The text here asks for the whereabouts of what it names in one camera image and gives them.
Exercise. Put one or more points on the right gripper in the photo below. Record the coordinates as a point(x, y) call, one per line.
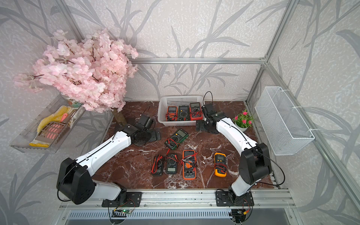
point(200, 126)

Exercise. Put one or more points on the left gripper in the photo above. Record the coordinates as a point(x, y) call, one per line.
point(154, 137)

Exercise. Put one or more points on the large red multimeter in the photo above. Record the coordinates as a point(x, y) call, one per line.
point(195, 111)

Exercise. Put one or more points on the orange multimeter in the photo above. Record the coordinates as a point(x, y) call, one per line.
point(172, 114)
point(189, 163)

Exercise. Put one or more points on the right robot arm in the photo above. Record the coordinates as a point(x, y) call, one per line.
point(255, 162)

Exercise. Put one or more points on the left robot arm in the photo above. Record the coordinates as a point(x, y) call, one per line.
point(75, 175)

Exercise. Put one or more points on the green multimeter tilted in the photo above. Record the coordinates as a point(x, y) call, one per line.
point(176, 139)

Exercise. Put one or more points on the dark grey green multimeter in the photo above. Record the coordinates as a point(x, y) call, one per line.
point(171, 163)

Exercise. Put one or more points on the white plastic basket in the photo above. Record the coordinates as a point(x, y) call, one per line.
point(176, 101)

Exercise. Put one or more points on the small black multimeter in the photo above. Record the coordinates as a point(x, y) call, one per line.
point(158, 165)

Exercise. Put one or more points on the yellow multimeter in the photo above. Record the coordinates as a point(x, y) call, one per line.
point(220, 165)

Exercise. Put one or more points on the black metal tree base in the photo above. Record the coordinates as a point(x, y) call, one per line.
point(121, 125)

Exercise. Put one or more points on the small potted pink flowers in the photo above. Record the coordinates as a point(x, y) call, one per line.
point(243, 120)

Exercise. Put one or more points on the pink cherry blossom tree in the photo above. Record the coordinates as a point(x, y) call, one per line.
point(92, 72)

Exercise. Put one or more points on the yellow mesh item on shelf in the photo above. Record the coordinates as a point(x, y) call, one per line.
point(55, 117)

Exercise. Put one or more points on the brown pink slotted tool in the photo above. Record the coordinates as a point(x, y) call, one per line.
point(50, 132)

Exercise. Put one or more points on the white wire wall basket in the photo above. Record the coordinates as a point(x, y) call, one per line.
point(285, 128)

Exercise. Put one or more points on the clear acrylic wall shelf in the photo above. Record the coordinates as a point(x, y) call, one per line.
point(26, 142)

